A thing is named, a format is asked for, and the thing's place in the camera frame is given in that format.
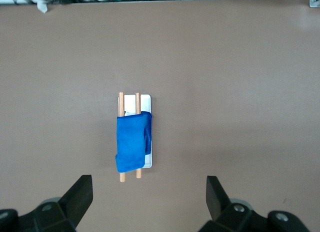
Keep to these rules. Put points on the white towel rack base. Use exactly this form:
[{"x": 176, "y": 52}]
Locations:
[{"x": 145, "y": 103}]

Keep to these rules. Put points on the small metal corner bracket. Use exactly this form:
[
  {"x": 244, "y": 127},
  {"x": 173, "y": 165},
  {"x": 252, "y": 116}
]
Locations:
[{"x": 315, "y": 1}]

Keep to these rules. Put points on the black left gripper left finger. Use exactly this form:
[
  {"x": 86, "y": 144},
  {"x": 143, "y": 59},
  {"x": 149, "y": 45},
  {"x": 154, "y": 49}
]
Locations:
[{"x": 75, "y": 199}]

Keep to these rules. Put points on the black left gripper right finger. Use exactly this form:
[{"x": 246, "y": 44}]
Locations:
[{"x": 220, "y": 202}]

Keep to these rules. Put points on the blue microfibre towel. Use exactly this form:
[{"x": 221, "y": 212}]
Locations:
[{"x": 130, "y": 142}]

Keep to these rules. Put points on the wooden towel rack rod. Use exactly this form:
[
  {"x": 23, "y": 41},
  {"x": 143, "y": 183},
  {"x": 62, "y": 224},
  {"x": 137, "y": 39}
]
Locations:
[
  {"x": 121, "y": 103},
  {"x": 137, "y": 103}
]

